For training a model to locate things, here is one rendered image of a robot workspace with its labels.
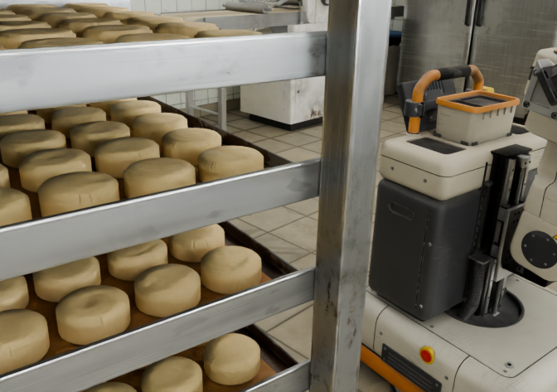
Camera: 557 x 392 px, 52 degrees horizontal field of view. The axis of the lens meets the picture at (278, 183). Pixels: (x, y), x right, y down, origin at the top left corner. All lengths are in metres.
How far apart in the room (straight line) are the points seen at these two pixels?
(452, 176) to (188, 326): 1.26
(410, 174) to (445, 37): 3.72
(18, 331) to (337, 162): 0.24
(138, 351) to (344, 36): 0.24
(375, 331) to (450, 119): 0.70
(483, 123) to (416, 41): 3.76
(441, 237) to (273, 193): 1.28
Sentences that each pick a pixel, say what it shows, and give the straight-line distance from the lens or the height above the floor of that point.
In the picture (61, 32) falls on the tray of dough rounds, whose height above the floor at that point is 1.24.
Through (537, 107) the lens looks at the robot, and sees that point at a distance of 1.42.
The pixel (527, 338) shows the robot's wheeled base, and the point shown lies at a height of 0.28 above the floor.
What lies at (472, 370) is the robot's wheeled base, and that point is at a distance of 1.70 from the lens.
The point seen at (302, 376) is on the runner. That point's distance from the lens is 0.50.
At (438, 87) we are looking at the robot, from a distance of 1.93.
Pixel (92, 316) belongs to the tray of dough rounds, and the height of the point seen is 1.06.
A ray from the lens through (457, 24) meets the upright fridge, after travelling 5.25.
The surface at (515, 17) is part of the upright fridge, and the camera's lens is 5.03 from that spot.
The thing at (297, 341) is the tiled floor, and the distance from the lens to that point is 2.15.
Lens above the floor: 1.29
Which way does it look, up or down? 21 degrees down
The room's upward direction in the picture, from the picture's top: 1 degrees clockwise
